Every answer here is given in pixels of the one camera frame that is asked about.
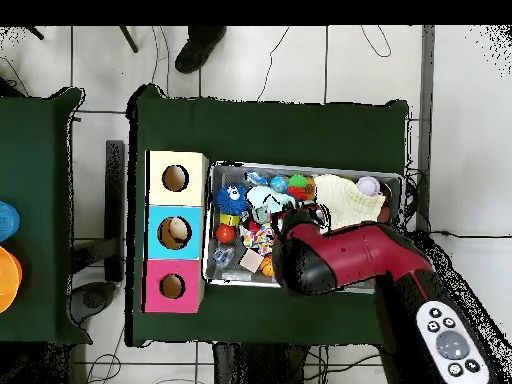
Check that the light blue muslin cloth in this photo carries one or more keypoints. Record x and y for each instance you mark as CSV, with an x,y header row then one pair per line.
x,y
266,200

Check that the cream muslin cloth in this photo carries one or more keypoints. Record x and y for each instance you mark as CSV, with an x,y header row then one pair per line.
x,y
344,200

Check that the orange plastic bowl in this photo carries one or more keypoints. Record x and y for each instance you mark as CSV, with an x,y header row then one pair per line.
x,y
8,280

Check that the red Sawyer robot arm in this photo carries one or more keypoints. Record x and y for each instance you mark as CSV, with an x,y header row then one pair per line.
x,y
360,252

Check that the shallow clear mesh bin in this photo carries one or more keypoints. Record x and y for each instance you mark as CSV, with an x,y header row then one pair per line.
x,y
224,172

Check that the wooden three-hole box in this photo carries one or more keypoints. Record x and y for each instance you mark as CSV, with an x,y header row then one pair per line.
x,y
176,200

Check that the blue spiky ball with eyes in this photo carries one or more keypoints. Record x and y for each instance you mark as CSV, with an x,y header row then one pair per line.
x,y
232,200

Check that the blue globe ball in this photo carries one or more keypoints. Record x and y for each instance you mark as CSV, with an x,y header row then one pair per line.
x,y
278,184

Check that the red smooth ball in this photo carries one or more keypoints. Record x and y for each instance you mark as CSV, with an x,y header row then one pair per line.
x,y
225,234

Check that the multicolour spiky caterpillar toy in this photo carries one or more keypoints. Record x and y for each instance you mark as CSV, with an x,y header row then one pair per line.
x,y
297,187

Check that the small orange basketball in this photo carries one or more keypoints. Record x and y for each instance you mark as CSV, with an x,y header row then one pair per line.
x,y
267,267

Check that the dark green table cloth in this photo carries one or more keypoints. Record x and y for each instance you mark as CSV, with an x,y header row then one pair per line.
x,y
260,132

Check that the white baseball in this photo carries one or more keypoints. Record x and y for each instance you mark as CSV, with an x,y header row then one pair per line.
x,y
368,186

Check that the black stand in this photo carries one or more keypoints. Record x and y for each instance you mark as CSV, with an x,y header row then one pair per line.
x,y
115,200

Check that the person's foot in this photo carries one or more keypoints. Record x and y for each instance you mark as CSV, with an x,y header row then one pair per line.
x,y
200,52

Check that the green covered side table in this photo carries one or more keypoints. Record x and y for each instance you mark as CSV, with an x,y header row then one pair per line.
x,y
40,160

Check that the blue plastic cup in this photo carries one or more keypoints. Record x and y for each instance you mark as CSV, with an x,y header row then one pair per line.
x,y
8,222

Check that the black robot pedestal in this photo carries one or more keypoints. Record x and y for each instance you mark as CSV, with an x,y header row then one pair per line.
x,y
256,368

